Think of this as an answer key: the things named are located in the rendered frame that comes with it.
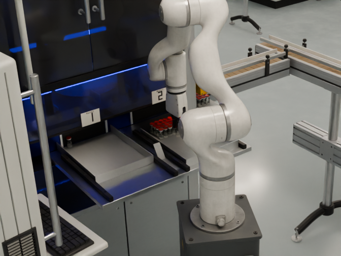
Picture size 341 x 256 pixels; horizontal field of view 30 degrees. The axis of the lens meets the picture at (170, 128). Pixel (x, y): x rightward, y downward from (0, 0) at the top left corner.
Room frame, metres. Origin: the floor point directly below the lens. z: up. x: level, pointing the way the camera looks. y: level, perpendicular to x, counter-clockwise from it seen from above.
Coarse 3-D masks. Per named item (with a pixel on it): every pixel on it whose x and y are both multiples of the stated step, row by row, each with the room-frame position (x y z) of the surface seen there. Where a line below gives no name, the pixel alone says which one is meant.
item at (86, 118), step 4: (88, 112) 2.32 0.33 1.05; (92, 112) 2.33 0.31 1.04; (96, 112) 2.34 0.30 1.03; (84, 116) 2.31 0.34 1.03; (88, 116) 2.32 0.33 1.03; (96, 116) 2.34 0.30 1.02; (84, 120) 2.31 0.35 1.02; (88, 120) 2.32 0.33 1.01; (96, 120) 2.34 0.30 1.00; (84, 124) 2.31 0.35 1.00; (88, 124) 2.32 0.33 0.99
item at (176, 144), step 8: (152, 136) 2.34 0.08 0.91; (160, 144) 2.29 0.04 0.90; (168, 144) 2.32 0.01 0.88; (176, 144) 2.32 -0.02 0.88; (184, 144) 2.32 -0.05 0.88; (216, 144) 2.30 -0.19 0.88; (224, 144) 2.30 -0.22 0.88; (232, 144) 2.26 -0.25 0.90; (176, 152) 2.19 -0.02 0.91; (184, 152) 2.25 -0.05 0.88; (192, 152) 2.25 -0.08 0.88; (184, 160) 2.14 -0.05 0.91; (192, 160) 2.15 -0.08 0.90
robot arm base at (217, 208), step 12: (204, 180) 1.78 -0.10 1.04; (228, 180) 1.77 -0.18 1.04; (204, 192) 1.78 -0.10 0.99; (216, 192) 1.76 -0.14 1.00; (228, 192) 1.77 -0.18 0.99; (204, 204) 1.78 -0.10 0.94; (216, 204) 1.76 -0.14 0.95; (228, 204) 1.77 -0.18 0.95; (192, 216) 1.82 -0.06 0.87; (204, 216) 1.78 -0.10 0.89; (216, 216) 1.76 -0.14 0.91; (228, 216) 1.77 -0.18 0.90; (240, 216) 1.81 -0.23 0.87; (204, 228) 1.75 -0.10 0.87; (216, 228) 1.75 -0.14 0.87; (228, 228) 1.74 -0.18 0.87
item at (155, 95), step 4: (164, 88) 2.53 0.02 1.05; (152, 92) 2.49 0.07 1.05; (156, 92) 2.50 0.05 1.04; (160, 92) 2.52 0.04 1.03; (164, 92) 2.53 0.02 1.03; (152, 96) 2.49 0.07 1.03; (156, 96) 2.50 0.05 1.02; (160, 96) 2.51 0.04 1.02; (164, 96) 2.53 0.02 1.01; (152, 100) 2.49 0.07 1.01; (156, 100) 2.50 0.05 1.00; (160, 100) 2.51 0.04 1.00; (164, 100) 2.53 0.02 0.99; (152, 104) 2.49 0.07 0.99
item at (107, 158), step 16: (112, 128) 2.45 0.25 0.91; (80, 144) 2.36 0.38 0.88; (96, 144) 2.35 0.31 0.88; (112, 144) 2.35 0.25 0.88; (128, 144) 2.34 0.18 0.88; (80, 160) 2.23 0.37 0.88; (96, 160) 2.22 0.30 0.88; (112, 160) 2.21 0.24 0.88; (128, 160) 2.21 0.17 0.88; (144, 160) 2.16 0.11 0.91; (96, 176) 2.04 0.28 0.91; (112, 176) 2.08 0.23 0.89
